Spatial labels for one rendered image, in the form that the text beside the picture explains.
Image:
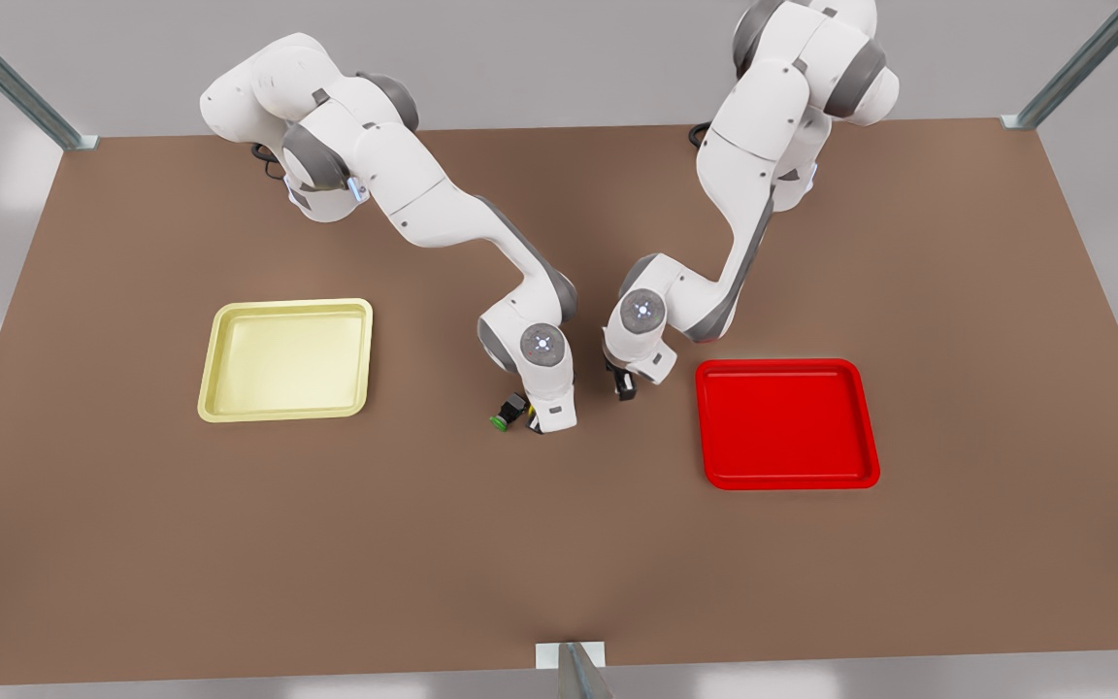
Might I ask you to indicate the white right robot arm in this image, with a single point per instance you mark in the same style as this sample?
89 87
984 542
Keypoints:
423 199

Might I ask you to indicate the pale yellow square tray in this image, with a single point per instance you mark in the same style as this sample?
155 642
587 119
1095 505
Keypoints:
285 360

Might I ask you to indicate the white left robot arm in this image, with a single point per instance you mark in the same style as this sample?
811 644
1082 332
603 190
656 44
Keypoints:
763 126

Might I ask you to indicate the red square tray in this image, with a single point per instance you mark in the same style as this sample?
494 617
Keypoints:
786 423

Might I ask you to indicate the silver frame post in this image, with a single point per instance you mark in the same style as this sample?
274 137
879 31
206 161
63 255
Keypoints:
6 76
576 672
1078 66

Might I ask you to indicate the black switch with green button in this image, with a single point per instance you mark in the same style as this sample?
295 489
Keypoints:
510 412

